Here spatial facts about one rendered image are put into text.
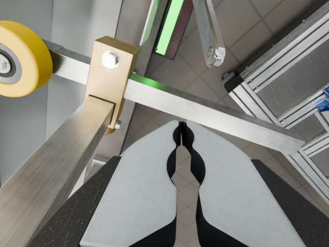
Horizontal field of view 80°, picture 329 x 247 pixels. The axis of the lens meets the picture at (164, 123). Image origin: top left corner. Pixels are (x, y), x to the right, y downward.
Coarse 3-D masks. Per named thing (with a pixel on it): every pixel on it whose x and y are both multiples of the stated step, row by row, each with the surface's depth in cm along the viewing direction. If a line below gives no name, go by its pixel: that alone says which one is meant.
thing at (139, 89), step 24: (48, 48) 25; (72, 72) 27; (144, 96) 28; (168, 96) 28; (192, 96) 30; (192, 120) 29; (216, 120) 29; (240, 120) 29; (264, 144) 31; (288, 144) 31
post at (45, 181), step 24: (72, 120) 21; (96, 120) 23; (48, 144) 17; (72, 144) 18; (96, 144) 24; (24, 168) 15; (48, 168) 16; (72, 168) 16; (0, 192) 13; (24, 192) 13; (48, 192) 14; (0, 216) 12; (24, 216) 12; (48, 216) 14; (0, 240) 11; (24, 240) 11
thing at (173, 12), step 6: (174, 0) 35; (180, 0) 35; (174, 6) 36; (180, 6) 36; (168, 12) 36; (174, 12) 36; (168, 18) 37; (174, 18) 37; (168, 24) 37; (174, 24) 37; (168, 30) 38; (162, 36) 38; (168, 36) 38; (162, 42) 39; (162, 48) 39
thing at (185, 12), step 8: (184, 0) 35; (184, 8) 36; (184, 16) 36; (176, 24) 37; (184, 24) 37; (176, 32) 38; (176, 40) 38; (168, 48) 39; (176, 48) 39; (168, 56) 40
